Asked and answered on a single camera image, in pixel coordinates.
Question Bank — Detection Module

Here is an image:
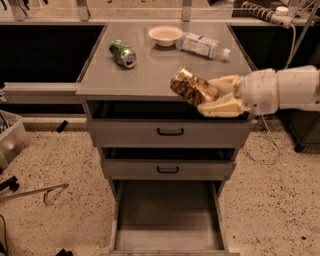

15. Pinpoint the clear plastic water bottle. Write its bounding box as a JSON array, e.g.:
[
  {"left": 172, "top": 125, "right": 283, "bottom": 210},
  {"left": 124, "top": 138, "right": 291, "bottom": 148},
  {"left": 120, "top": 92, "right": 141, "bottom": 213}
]
[{"left": 176, "top": 32, "right": 231, "bottom": 60}]

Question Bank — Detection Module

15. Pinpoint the orange soda can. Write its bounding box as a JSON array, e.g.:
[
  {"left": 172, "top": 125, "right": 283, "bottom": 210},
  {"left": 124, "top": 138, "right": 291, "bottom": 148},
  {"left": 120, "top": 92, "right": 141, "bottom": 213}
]
[{"left": 170, "top": 66, "right": 219, "bottom": 107}]

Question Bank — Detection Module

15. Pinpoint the middle grey drawer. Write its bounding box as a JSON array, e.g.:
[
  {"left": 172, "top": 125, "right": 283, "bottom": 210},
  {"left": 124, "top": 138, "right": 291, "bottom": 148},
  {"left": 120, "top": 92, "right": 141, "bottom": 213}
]
[{"left": 101, "top": 148, "right": 236, "bottom": 180}]

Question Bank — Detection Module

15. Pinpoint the green soda can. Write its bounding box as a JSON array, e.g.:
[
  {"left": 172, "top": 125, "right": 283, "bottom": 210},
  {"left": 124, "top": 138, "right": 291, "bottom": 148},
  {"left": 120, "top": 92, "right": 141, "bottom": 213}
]
[{"left": 109, "top": 40, "right": 137, "bottom": 69}]

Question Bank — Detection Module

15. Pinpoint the black clamp tool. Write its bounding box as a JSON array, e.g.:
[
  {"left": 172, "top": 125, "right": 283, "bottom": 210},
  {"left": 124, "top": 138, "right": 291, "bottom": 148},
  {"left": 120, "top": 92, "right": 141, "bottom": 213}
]
[{"left": 0, "top": 176, "right": 19, "bottom": 191}]

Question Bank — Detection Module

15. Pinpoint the small black block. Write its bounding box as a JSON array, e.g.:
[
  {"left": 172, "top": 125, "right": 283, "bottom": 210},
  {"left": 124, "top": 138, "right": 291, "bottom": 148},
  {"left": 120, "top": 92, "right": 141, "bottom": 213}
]
[{"left": 56, "top": 120, "right": 68, "bottom": 133}]

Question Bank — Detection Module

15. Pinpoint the white cable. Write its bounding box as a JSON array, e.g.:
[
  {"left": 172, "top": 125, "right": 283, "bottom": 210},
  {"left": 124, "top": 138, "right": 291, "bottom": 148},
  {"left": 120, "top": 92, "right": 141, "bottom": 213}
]
[{"left": 245, "top": 23, "right": 298, "bottom": 166}]

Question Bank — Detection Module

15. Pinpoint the top grey drawer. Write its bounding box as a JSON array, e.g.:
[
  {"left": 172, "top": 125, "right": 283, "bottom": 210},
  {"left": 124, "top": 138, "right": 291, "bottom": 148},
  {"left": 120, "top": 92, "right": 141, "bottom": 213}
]
[{"left": 87, "top": 100, "right": 249, "bottom": 148}]

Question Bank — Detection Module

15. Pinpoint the grey drawer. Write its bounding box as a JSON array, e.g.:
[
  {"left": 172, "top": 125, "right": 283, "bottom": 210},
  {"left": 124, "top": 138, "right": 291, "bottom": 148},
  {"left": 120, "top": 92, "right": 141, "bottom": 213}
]
[
  {"left": 101, "top": 148, "right": 236, "bottom": 180},
  {"left": 87, "top": 100, "right": 249, "bottom": 148},
  {"left": 110, "top": 181, "right": 229, "bottom": 256}
]

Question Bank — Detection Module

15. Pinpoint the white power strip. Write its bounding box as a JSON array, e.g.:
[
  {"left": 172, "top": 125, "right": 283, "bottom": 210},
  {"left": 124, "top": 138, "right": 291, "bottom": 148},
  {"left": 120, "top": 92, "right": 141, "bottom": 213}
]
[{"left": 241, "top": 1, "right": 293, "bottom": 29}]

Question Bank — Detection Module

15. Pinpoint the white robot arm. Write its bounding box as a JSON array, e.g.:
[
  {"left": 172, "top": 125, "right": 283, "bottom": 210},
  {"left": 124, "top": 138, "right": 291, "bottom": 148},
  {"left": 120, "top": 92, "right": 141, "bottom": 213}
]
[{"left": 198, "top": 65, "right": 320, "bottom": 118}]

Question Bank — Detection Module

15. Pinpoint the clear plastic bin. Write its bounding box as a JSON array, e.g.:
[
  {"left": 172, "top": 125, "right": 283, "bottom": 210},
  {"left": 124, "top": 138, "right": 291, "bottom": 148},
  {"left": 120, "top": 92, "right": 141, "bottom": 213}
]
[{"left": 0, "top": 110, "right": 30, "bottom": 171}]

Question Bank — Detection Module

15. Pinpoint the bottom grey drawer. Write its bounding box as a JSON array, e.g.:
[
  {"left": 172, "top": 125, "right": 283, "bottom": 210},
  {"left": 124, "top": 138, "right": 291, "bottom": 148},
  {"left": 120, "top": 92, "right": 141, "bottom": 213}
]
[{"left": 110, "top": 181, "right": 229, "bottom": 256}]

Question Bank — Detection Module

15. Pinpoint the white paper bowl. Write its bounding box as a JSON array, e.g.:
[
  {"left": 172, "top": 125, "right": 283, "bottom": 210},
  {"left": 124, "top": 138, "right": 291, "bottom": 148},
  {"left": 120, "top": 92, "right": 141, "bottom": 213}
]
[{"left": 148, "top": 26, "right": 183, "bottom": 47}]

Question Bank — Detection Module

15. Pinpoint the metal grabber stick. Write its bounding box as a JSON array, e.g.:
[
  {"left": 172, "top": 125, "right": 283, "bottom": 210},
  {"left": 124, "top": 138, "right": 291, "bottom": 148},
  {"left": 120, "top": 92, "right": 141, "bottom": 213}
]
[{"left": 0, "top": 183, "right": 69, "bottom": 202}]

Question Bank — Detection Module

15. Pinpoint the grey drawer cabinet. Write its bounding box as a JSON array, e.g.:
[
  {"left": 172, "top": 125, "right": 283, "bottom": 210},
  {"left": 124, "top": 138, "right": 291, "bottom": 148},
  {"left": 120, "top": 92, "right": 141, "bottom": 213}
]
[{"left": 75, "top": 20, "right": 267, "bottom": 256}]

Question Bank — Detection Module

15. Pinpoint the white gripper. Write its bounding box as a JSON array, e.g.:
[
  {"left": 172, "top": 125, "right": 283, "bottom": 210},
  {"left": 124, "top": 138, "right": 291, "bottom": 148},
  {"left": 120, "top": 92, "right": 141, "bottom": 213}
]
[{"left": 197, "top": 69, "right": 279, "bottom": 118}]

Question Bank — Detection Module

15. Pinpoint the dark cabinet at right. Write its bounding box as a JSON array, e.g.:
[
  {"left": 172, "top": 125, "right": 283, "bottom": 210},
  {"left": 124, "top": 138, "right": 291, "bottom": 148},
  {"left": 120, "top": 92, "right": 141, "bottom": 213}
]
[{"left": 280, "top": 43, "right": 320, "bottom": 152}]

